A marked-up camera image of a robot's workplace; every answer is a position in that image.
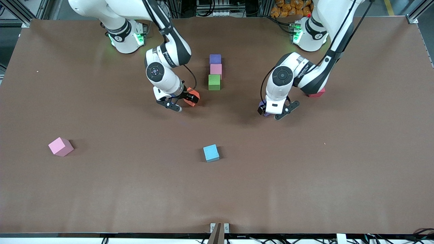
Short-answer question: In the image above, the aluminium frame profile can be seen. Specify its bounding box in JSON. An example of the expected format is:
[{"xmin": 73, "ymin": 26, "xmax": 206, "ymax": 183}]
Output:
[
  {"xmin": 407, "ymin": 0, "xmax": 434, "ymax": 24},
  {"xmin": 0, "ymin": 0, "xmax": 51, "ymax": 27}
]

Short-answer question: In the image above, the green foam cube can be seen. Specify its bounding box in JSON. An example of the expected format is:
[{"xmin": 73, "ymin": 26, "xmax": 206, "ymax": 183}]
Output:
[{"xmin": 208, "ymin": 74, "xmax": 221, "ymax": 91}]

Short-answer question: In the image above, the brown table mat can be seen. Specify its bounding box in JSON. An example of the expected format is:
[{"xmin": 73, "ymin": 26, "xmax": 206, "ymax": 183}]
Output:
[{"xmin": 0, "ymin": 16, "xmax": 434, "ymax": 235}]

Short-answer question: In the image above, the orange plastic bags pile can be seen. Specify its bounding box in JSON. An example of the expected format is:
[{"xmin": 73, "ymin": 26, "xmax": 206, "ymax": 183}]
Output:
[{"xmin": 271, "ymin": 0, "xmax": 312, "ymax": 18}]

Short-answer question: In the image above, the orange foam cube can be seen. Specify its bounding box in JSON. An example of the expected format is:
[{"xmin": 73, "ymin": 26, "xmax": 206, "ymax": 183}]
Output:
[{"xmin": 183, "ymin": 87, "xmax": 200, "ymax": 107}]

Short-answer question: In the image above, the cyan foam cube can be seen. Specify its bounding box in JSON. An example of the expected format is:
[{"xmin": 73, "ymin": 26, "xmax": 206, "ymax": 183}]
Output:
[{"xmin": 203, "ymin": 144, "xmax": 220, "ymax": 163}]

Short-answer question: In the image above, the metal equipment rack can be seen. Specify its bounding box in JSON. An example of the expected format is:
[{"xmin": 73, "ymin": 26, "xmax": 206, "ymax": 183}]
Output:
[{"xmin": 196, "ymin": 0, "xmax": 246, "ymax": 17}]

